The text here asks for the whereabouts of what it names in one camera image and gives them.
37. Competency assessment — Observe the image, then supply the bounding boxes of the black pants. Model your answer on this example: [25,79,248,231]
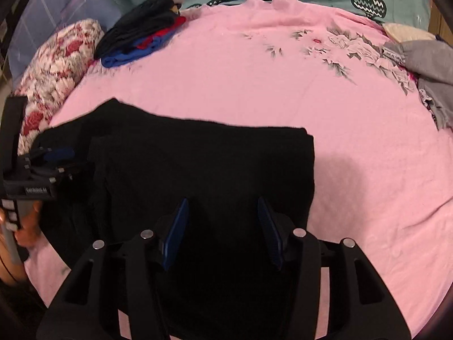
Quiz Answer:
[29,97,317,340]

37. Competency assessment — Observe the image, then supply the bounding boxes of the person's left hand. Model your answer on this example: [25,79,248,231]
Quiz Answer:
[15,200,42,249]

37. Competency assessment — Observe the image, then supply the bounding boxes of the red floral pillow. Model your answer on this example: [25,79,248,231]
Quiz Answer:
[14,18,104,155]

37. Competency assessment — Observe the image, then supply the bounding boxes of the pink floral bed sheet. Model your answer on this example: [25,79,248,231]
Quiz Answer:
[33,0,452,339]

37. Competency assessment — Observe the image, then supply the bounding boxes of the folded blue garment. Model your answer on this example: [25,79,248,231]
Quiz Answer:
[101,30,176,68]

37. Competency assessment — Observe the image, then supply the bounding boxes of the blue plaid pillow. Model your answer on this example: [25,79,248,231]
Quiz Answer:
[7,0,121,84]

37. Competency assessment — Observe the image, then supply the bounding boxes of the folded dark navy garment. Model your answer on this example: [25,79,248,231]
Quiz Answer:
[94,0,177,60]

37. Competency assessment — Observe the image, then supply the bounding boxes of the folded red garment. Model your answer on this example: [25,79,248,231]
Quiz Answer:
[134,16,187,49]

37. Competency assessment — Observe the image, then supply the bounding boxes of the grey garment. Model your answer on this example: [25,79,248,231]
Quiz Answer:
[383,40,452,130]

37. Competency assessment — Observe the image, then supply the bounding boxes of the cream pillow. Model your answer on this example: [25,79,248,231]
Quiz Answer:
[383,23,436,43]

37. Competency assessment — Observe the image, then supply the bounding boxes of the wooden headboard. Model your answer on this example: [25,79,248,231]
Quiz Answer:
[428,0,453,45]

